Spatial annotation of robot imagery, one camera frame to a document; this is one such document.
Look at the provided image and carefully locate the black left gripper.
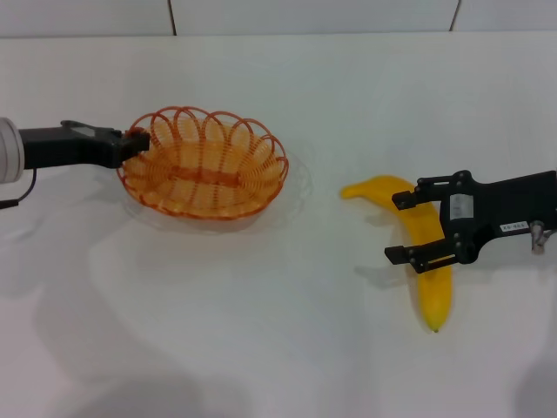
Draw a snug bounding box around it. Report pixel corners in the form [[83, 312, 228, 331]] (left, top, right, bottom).
[[19, 119, 151, 170]]

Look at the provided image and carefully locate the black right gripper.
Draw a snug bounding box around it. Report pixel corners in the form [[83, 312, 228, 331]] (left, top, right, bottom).
[[384, 169, 557, 275]]

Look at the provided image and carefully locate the orange wire basket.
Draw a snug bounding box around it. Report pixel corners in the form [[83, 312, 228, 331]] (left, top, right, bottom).
[[116, 104, 290, 222]]

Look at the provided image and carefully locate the yellow banana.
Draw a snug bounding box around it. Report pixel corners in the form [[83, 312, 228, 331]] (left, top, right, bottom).
[[339, 174, 456, 334]]

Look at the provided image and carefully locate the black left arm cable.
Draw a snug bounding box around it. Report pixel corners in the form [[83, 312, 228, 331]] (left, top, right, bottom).
[[0, 167, 38, 210]]

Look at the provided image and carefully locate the silver cable connector plug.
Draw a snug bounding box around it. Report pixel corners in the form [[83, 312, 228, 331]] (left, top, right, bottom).
[[529, 220, 553, 253]]

